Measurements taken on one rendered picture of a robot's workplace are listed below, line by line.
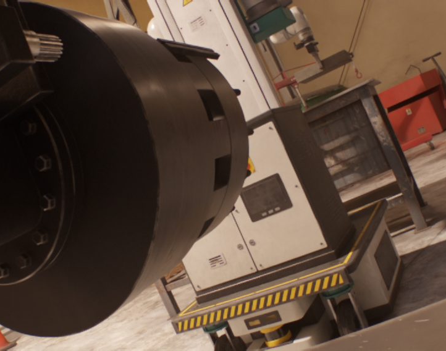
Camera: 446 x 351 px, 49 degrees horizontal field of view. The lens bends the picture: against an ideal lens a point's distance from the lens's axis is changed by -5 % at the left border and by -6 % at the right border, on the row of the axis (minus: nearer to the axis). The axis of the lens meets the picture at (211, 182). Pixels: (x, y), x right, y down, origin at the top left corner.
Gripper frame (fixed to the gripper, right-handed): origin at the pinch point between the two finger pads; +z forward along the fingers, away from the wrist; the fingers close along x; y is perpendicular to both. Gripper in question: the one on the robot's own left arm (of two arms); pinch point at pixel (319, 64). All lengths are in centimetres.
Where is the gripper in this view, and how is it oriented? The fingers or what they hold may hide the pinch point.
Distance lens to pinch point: 315.0
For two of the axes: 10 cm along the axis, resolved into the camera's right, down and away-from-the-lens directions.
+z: 4.1, 9.1, 0.0
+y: 8.4, -3.8, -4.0
